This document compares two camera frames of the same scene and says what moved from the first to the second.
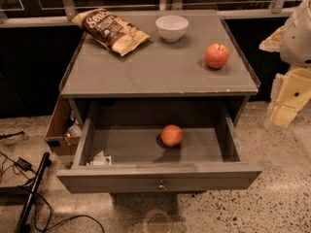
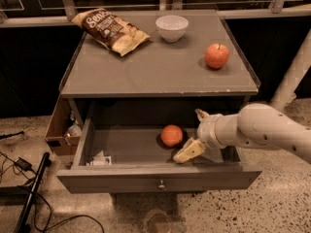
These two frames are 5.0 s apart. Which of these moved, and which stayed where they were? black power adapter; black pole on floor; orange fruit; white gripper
Moved: white gripper
Stayed: black power adapter; black pole on floor; orange fruit
